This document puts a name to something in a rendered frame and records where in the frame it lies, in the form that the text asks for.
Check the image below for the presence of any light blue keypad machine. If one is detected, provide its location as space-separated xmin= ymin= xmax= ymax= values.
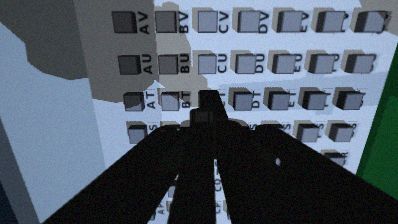
xmin=0 ymin=0 xmax=398 ymax=224

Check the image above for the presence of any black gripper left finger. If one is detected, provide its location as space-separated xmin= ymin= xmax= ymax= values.
xmin=41 ymin=90 xmax=217 ymax=224

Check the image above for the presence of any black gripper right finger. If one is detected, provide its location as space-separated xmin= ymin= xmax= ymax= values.
xmin=208 ymin=90 xmax=398 ymax=224

